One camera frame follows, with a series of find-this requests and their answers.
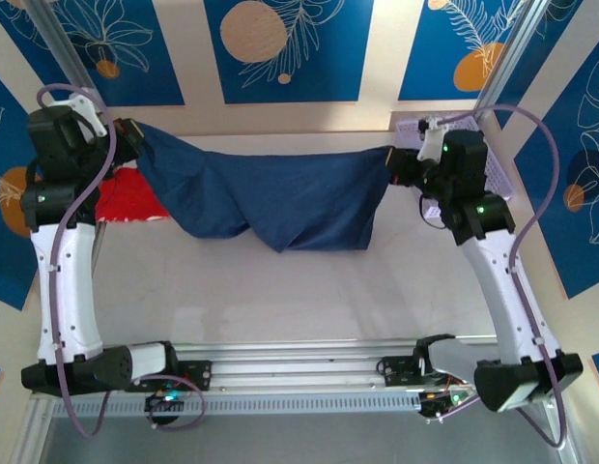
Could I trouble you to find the grey metal sheet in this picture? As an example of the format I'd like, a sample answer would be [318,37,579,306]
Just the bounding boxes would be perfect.
[38,415,559,464]

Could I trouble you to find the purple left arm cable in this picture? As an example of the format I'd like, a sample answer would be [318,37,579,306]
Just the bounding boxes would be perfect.
[36,84,208,440]

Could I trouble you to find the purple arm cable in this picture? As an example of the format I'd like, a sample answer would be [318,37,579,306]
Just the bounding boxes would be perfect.
[36,84,208,440]
[424,104,569,450]

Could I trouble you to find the aluminium table side rail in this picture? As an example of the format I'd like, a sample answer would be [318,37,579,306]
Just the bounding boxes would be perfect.
[89,139,129,339]

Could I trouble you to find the lavender perforated plastic basket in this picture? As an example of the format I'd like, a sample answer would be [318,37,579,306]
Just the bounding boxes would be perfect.
[394,113,517,219]

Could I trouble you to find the blue wall panel beige circle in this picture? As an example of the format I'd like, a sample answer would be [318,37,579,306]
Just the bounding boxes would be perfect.
[204,0,376,104]

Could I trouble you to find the small green-lit circuit board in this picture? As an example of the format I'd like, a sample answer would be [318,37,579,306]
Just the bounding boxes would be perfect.
[418,389,470,418]
[144,390,185,413]

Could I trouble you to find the narrow blue side wall panel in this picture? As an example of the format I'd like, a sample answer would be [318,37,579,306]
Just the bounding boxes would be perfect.
[0,0,92,140]
[492,0,571,131]

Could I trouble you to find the blue wall panel lily print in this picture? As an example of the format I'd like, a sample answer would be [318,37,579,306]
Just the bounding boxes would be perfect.
[45,0,185,107]

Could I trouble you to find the grey slotted cable duct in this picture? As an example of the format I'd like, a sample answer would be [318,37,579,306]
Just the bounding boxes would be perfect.
[50,393,426,418]

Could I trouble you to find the aluminium frame post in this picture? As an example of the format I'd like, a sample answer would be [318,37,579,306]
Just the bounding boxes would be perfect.
[26,0,128,152]
[472,0,545,123]

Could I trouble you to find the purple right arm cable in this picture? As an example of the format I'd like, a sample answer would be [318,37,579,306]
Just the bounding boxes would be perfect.
[424,104,569,450]

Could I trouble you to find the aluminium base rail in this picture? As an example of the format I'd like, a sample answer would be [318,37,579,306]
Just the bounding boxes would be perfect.
[31,337,556,402]

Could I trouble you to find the blue wall panel fern print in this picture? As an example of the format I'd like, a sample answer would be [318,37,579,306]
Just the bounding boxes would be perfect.
[398,0,528,102]

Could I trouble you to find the red folded t-shirt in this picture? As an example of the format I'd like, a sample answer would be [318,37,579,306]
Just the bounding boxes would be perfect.
[94,166,170,223]

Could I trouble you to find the navy blue t-shirt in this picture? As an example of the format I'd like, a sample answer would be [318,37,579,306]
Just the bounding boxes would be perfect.
[134,120,395,253]

